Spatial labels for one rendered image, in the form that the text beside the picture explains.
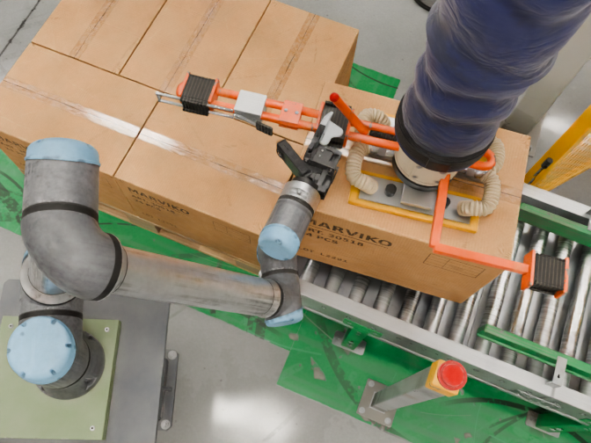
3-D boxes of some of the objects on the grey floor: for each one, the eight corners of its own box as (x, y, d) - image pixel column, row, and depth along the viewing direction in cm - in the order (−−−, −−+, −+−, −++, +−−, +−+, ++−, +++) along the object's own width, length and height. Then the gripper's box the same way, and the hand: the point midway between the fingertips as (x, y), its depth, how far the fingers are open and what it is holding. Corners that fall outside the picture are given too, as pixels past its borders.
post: (390, 397, 230) (465, 368, 137) (383, 413, 228) (457, 395, 135) (374, 391, 231) (439, 358, 138) (368, 407, 229) (431, 384, 136)
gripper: (321, 210, 136) (351, 144, 145) (325, 183, 125) (358, 113, 134) (288, 198, 138) (320, 133, 146) (290, 170, 126) (324, 101, 135)
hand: (326, 123), depth 140 cm, fingers closed on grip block, 6 cm apart
